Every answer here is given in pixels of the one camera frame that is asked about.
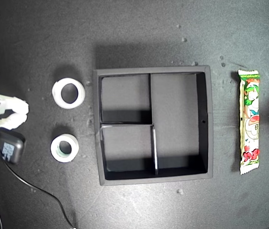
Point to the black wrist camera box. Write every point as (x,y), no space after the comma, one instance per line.
(13,143)

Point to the small white tape roll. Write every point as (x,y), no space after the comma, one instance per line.
(54,150)

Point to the green printed snack bar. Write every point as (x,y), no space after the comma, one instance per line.
(250,119)

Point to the large white tape roll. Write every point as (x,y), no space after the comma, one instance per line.
(57,95)

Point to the black tray with wells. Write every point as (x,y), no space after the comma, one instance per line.
(175,107)

